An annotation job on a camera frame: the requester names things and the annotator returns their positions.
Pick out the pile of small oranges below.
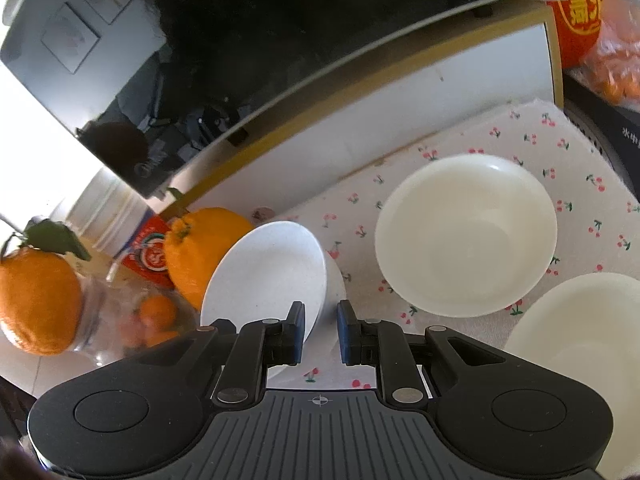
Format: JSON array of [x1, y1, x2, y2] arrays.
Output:
[[120, 294, 181, 348]]

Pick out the dark blue cardboard box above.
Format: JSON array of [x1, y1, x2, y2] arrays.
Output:
[[562, 67, 640, 201]]

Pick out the white wood-edged cabinet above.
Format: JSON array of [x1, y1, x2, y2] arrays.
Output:
[[165, 0, 565, 231]]

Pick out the white bowl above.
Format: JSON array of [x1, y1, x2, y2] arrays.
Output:
[[200, 221, 347, 386]]

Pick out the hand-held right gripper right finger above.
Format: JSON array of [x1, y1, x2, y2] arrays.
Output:
[[336, 300, 506, 406]]

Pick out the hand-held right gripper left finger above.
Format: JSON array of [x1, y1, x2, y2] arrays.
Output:
[[125, 301, 307, 406]]

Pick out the large orange with leaves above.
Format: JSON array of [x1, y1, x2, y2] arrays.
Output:
[[0, 217, 93, 357]]

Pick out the plastic bag of oranges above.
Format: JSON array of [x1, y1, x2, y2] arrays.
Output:
[[580, 0, 640, 106]]

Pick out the red label can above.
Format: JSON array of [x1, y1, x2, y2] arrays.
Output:
[[120, 212, 176, 291]]

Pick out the cream bowl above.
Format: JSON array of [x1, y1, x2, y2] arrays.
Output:
[[375, 154, 558, 318], [502, 272, 640, 480]]

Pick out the red gift bag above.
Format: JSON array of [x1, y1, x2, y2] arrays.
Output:
[[547, 0, 621, 68]]

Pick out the black microwave oven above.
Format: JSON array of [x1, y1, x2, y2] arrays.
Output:
[[0, 0, 566, 200]]

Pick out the glass jar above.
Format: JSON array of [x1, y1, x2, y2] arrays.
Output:
[[75, 270, 201, 366]]

